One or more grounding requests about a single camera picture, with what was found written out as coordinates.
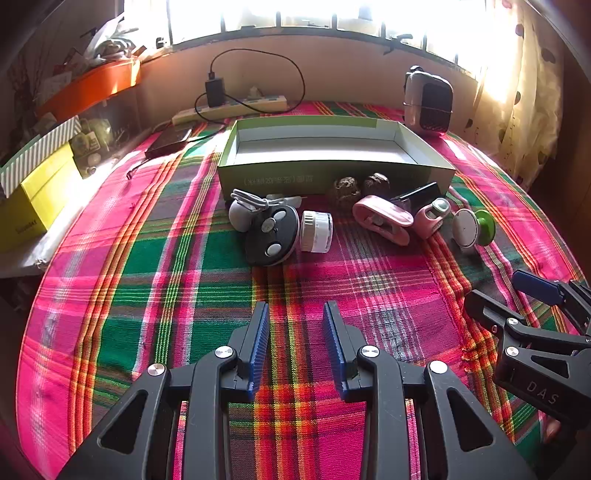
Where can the dried twig branches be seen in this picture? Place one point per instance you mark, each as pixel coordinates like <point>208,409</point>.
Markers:
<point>27,69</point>

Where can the orange shelf with clutter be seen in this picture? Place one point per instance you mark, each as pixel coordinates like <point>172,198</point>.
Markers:
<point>92,87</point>

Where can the white ribbed cylinder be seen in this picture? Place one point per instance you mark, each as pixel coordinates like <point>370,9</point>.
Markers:
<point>316,230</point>

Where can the white power strip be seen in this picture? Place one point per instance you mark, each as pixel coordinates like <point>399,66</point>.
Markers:
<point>258,102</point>

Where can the pink oval clip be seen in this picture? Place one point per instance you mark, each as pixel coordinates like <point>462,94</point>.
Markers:
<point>383,214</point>

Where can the window grille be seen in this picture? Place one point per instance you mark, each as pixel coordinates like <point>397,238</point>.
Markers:
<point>277,34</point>

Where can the black round disc gadget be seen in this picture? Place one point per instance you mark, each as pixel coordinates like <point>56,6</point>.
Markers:
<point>258,249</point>

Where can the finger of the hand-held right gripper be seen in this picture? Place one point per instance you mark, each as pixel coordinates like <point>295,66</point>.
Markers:
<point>535,286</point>
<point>485,309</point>

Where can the black phone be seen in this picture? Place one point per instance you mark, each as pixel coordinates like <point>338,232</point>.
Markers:
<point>168,141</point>

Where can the white ball-shaped gadget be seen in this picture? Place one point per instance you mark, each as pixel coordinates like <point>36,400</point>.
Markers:
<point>241,217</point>

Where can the clear plastic organizer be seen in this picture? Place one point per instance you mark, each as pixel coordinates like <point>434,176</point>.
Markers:
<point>99,134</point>

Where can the brown walnut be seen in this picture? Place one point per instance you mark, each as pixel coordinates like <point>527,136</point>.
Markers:
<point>376,184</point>
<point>346,189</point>

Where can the white plastic sheet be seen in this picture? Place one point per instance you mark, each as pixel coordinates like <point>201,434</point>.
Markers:
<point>27,261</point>

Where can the dotted cream curtain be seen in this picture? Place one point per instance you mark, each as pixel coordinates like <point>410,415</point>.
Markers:
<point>521,92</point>

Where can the white plastic bag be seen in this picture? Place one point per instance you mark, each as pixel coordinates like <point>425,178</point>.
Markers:
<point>106,41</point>

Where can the black window latch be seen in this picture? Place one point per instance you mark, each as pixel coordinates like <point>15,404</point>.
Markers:
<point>397,42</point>

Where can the green white spool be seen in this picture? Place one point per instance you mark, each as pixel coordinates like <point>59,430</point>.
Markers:
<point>466,228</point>

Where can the dark wooden cabinet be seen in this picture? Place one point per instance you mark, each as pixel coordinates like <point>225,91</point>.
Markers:
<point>570,115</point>

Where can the black bike light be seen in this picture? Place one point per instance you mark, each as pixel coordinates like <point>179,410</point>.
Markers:
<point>422,193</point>

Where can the small pink paper punch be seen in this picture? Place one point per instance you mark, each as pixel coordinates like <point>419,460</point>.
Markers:
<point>429,219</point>

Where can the black charger adapter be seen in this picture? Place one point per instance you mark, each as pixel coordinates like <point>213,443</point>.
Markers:
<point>214,92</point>

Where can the pink green plaid cloth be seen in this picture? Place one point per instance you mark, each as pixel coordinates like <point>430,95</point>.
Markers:
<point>138,277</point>

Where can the striped box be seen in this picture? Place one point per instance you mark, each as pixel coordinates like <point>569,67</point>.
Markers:
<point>37,150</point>

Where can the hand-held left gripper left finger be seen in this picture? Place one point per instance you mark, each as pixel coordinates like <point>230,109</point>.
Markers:
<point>261,341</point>

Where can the green cardboard box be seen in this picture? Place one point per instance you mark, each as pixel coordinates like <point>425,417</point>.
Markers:
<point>323,177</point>

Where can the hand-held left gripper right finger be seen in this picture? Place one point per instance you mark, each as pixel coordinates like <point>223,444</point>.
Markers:
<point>334,341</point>

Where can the person's right hand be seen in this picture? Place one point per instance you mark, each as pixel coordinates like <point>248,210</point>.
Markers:
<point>552,429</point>

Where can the small white plug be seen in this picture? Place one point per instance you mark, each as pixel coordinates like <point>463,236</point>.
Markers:
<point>255,92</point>

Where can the yellow box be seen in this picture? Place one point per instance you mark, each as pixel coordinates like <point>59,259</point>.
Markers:
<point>32,198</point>

